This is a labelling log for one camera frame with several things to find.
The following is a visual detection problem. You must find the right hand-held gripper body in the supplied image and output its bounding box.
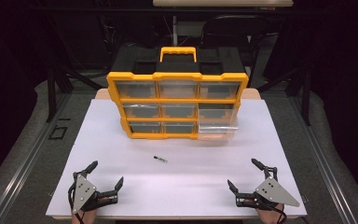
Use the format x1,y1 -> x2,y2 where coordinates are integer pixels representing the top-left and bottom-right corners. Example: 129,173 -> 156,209
235,167 -> 301,213

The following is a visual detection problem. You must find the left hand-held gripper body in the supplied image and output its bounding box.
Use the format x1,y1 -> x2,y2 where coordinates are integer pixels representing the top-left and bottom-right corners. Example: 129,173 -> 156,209
67,169 -> 119,215

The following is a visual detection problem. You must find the person's right hand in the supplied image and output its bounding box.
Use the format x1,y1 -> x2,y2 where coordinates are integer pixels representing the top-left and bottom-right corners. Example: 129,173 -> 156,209
255,203 -> 286,224

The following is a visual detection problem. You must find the person's left hand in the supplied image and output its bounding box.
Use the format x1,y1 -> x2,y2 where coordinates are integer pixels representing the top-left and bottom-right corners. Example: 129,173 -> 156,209
71,208 -> 99,224

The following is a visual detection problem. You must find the black tape square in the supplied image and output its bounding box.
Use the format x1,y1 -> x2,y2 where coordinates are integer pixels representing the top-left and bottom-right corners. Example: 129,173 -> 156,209
48,124 -> 69,141

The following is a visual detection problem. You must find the clear plastic drawer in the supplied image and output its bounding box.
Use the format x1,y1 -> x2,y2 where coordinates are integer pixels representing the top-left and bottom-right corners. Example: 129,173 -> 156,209
197,120 -> 241,142

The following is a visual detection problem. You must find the black metal stand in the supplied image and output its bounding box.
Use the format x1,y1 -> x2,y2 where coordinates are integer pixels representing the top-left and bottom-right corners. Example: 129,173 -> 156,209
257,59 -> 313,127
42,18 -> 106,123

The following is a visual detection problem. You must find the yellow black drawer organizer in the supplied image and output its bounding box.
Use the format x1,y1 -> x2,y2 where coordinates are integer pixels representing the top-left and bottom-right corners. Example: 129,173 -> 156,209
105,46 -> 250,142

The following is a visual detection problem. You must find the black cable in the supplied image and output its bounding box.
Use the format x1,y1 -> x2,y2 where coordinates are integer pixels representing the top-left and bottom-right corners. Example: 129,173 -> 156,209
67,181 -> 86,224
272,206 -> 289,224

